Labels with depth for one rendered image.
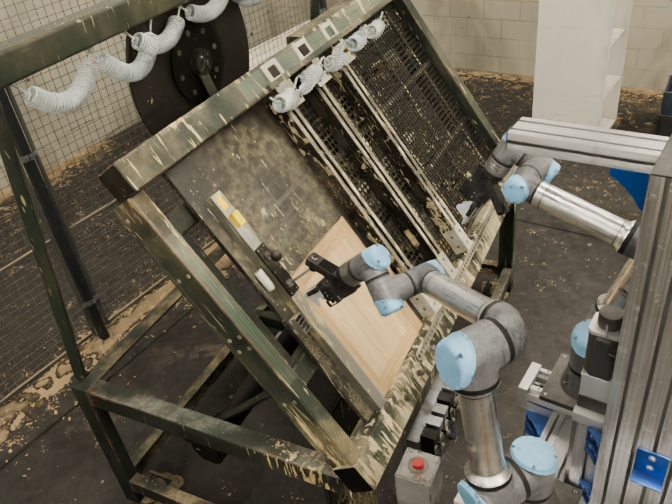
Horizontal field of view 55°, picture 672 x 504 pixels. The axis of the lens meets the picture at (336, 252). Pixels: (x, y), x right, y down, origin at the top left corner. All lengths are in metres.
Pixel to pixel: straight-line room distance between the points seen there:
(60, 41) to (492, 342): 1.60
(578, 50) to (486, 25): 1.99
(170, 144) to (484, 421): 1.18
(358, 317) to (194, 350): 1.92
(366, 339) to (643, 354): 1.09
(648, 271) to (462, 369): 0.44
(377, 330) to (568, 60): 3.82
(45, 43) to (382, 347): 1.53
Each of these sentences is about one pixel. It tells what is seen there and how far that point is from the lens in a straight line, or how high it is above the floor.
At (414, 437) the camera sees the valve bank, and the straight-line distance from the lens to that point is 2.47.
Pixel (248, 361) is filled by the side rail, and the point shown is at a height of 1.27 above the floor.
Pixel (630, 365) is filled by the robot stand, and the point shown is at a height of 1.52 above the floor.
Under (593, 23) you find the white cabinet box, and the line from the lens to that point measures 5.67.
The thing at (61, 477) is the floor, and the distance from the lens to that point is 3.78.
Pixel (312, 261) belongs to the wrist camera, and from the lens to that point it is 1.90.
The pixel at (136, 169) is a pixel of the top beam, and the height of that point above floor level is 1.90.
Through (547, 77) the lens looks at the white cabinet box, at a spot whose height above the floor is 0.58.
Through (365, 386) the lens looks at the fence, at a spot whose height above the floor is 0.99.
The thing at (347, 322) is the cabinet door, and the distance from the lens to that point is 2.34.
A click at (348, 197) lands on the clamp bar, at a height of 1.42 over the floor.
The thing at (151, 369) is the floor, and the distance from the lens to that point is 4.11.
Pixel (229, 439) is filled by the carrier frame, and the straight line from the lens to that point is 2.51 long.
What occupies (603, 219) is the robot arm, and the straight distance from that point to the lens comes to 1.86.
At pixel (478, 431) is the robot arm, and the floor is 1.44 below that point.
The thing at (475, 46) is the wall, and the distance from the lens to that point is 7.67.
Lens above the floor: 2.66
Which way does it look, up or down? 35 degrees down
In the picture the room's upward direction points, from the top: 8 degrees counter-clockwise
